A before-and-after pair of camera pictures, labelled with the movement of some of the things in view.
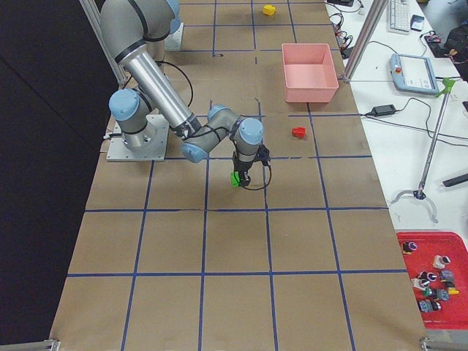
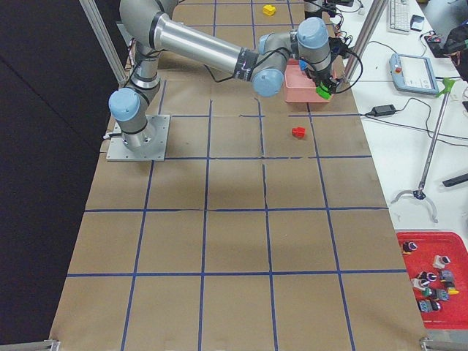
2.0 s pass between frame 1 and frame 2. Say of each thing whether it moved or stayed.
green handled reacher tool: stayed
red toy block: stayed
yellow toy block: stayed
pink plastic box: stayed
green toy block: moved
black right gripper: moved
